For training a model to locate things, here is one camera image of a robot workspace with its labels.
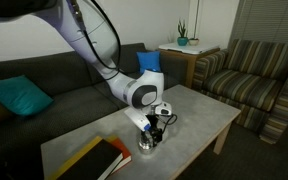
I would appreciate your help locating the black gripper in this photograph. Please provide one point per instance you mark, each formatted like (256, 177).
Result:
(153, 125)

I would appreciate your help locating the round silver lid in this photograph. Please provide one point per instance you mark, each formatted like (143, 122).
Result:
(150, 146)

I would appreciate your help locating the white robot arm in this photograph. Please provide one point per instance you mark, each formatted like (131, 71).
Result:
(94, 40)

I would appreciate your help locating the round silver container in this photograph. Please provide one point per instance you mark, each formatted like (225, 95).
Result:
(147, 150)

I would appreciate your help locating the orange book yellow spine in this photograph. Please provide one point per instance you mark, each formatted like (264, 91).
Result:
(123, 151)

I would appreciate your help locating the black book yellow spine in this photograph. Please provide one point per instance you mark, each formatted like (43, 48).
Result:
(90, 163)

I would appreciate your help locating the wooden coffee table leg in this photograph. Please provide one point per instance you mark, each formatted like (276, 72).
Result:
(222, 138)

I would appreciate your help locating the blue square cushion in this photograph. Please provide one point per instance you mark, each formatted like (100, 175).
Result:
(148, 61)

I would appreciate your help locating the wooden side table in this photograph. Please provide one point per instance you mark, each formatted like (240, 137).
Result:
(190, 63)

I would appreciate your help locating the dark grey patterned sofa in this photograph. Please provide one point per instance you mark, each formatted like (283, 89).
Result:
(67, 100)

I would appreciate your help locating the white flat board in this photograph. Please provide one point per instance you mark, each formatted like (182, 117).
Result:
(189, 48)

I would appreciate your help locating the teal pot with plant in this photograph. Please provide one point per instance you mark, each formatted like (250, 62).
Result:
(182, 40)

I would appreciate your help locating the small white plant pot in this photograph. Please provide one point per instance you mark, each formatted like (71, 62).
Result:
(193, 42)

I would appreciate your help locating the striped armchair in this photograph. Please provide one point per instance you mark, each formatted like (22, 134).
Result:
(247, 86)

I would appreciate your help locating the teal cushion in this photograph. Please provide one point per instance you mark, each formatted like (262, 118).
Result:
(17, 96)

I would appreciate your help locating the grey window blinds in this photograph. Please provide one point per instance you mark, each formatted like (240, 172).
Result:
(270, 20)

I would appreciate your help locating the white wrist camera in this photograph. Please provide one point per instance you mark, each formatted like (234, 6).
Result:
(162, 109)

